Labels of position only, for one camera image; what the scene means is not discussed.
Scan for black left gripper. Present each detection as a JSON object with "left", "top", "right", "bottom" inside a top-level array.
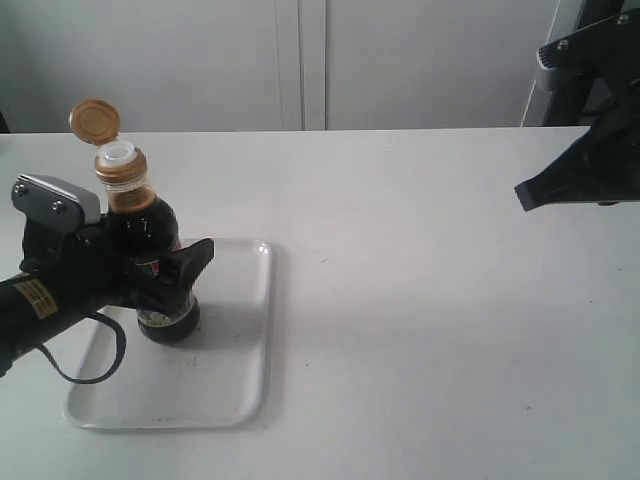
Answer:
[{"left": 19, "top": 217, "right": 214, "bottom": 315}]

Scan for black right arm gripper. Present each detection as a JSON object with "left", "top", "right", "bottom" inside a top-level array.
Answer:
[{"left": 514, "top": 12, "right": 639, "bottom": 211}]

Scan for dark soy sauce bottle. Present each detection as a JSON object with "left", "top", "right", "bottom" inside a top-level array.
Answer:
[{"left": 68, "top": 99, "right": 202, "bottom": 345}]

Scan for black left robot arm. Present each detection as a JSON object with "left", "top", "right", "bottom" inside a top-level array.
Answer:
[{"left": 1, "top": 220, "right": 152, "bottom": 385}]

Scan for white rectangular tray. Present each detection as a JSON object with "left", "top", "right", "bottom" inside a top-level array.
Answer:
[{"left": 64, "top": 239, "right": 273, "bottom": 431}]

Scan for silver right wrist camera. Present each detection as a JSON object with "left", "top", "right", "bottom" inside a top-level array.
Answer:
[{"left": 535, "top": 56, "right": 587, "bottom": 92}]

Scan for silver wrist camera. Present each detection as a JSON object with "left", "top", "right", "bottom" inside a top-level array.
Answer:
[
  {"left": 535, "top": 56, "right": 587, "bottom": 92},
  {"left": 11, "top": 174, "right": 101, "bottom": 234}
]

